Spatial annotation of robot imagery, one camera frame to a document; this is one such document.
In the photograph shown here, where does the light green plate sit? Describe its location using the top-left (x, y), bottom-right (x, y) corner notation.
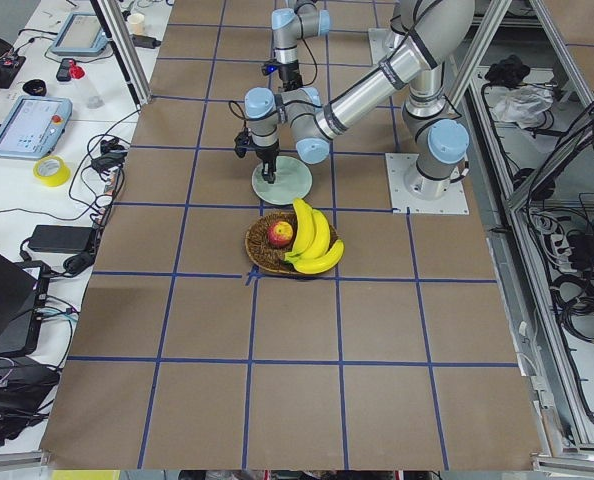
top-left (252, 155), bottom-right (312, 206)

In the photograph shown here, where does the yellow banana bunch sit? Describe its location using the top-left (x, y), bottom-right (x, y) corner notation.
top-left (284, 198), bottom-right (345, 275)

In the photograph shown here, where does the crumpled white cloth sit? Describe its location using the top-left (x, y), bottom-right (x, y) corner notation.
top-left (491, 86), bottom-right (554, 129)

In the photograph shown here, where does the paper cup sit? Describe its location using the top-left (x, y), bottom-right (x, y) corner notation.
top-left (127, 12), bottom-right (145, 35)

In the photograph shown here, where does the woven wicker basket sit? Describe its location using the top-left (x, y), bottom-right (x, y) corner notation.
top-left (244, 212), bottom-right (340, 276)

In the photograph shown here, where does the black laptop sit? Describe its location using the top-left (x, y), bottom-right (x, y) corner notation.
top-left (0, 254), bottom-right (49, 358)

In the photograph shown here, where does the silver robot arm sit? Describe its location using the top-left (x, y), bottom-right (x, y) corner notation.
top-left (234, 0), bottom-right (475, 184)
top-left (262, 1), bottom-right (332, 91)

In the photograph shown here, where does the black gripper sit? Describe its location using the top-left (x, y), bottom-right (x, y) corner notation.
top-left (254, 141), bottom-right (280, 183)

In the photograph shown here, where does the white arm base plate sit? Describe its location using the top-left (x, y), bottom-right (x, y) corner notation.
top-left (385, 153), bottom-right (469, 215)

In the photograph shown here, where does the blue teach pendant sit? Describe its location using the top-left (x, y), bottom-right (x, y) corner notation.
top-left (0, 95), bottom-right (73, 160)
top-left (50, 12), bottom-right (108, 57)

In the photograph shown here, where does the clear bottle red cap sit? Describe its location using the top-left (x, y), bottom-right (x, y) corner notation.
top-left (69, 60), bottom-right (104, 109)

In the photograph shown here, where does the yellow tape roll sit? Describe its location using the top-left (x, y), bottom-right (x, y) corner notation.
top-left (33, 155), bottom-right (71, 188)

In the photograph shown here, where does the red apple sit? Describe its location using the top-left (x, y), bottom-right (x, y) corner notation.
top-left (267, 220), bottom-right (294, 249)

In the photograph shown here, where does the blue teach pendant far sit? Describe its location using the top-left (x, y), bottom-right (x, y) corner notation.
top-left (50, 12), bottom-right (108, 57)

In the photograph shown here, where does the black power adapter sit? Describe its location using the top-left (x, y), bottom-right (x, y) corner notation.
top-left (28, 225), bottom-right (95, 254)

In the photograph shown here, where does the aluminium frame post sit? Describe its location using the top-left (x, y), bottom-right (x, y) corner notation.
top-left (91, 0), bottom-right (152, 107)

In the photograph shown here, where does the blue teach pendant near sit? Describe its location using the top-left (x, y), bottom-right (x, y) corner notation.
top-left (0, 95), bottom-right (73, 160)

